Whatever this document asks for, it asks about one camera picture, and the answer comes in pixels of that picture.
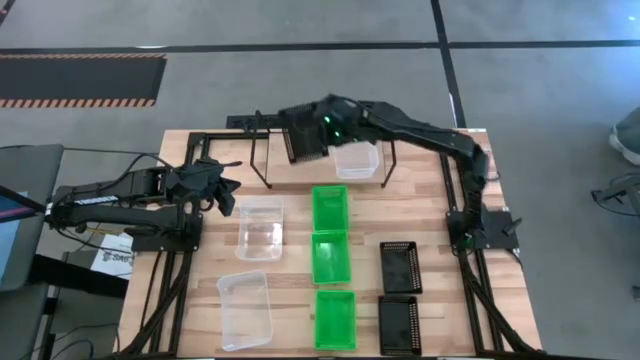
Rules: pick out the white printed paper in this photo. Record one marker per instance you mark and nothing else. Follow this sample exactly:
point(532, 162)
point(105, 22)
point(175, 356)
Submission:
point(112, 257)

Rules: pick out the black aluminium table frame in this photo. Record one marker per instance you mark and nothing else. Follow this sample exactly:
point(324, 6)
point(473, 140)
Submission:
point(230, 135)

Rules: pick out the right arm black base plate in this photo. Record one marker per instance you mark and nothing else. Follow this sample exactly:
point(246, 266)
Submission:
point(500, 232)

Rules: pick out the green plastic basket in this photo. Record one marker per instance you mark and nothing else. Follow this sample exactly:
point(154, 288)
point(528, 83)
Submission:
point(330, 210)
point(331, 257)
point(335, 322)

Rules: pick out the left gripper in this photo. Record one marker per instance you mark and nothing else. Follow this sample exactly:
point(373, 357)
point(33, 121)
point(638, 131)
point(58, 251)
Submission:
point(195, 182)

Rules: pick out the black plastic basket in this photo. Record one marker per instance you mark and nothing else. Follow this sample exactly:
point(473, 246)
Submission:
point(305, 145)
point(400, 267)
point(399, 326)

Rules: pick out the hazard-striped black floor mat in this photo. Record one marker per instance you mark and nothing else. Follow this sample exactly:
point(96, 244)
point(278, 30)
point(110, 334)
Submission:
point(75, 80)

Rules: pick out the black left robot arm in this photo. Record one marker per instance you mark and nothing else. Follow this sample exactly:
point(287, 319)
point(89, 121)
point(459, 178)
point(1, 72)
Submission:
point(100, 212)

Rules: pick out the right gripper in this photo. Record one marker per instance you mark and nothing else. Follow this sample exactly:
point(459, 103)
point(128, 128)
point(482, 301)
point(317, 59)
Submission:
point(342, 117)

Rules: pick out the grey rounded panel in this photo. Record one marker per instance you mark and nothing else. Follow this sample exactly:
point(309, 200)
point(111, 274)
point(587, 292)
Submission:
point(42, 170)
point(20, 325)

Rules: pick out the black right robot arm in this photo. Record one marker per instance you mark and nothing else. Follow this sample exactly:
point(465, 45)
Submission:
point(425, 132)

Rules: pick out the blue screen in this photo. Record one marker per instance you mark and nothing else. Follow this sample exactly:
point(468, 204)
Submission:
point(7, 240)

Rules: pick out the clear plastic basket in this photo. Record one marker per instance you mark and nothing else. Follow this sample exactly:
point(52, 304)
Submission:
point(260, 230)
point(245, 312)
point(356, 162)

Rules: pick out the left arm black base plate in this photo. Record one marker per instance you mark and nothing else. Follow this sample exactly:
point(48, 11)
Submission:
point(165, 244)

